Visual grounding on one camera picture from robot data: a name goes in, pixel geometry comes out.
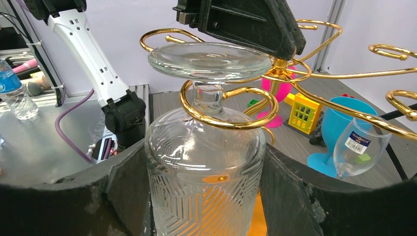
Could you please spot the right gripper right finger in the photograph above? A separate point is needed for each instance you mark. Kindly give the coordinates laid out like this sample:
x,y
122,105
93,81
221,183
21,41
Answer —
x,y
299,201

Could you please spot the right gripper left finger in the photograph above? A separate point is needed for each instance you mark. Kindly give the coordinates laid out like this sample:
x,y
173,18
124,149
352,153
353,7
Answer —
x,y
107,199

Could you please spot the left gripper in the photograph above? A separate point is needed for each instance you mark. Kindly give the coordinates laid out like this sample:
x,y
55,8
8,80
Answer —
x,y
265,25

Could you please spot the gold wine glass rack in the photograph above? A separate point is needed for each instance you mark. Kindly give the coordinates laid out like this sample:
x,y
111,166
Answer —
x,y
280,73

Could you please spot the clear stemless wine glass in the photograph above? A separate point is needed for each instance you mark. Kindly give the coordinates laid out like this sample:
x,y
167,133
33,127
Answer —
x,y
203,179

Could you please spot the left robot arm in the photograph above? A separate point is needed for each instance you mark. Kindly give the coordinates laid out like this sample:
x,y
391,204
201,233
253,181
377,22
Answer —
x,y
122,108

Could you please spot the small clear wine glass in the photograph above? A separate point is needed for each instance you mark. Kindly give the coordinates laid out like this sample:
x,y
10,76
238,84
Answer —
x,y
359,137

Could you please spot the blue plastic goblet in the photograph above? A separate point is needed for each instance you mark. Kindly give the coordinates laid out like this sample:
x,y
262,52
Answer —
x,y
333,124

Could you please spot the pink plastic goblet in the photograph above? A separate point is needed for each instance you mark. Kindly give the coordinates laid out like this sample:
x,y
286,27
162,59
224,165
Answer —
x,y
281,94

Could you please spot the light green toy block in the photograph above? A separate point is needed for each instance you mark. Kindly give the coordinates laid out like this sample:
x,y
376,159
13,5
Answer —
x,y
362,159

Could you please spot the dark green toy block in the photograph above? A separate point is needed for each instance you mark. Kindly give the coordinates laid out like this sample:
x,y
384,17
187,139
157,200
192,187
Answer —
x,y
252,102

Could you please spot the yellow toy block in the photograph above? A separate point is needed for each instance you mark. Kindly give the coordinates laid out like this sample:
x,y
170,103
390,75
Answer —
x,y
304,111

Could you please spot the red toy block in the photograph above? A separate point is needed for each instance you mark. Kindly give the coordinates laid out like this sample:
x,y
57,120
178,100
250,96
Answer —
x,y
346,95

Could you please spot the clear plastic water bottle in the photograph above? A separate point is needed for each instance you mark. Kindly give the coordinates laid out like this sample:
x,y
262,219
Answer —
x,y
13,93

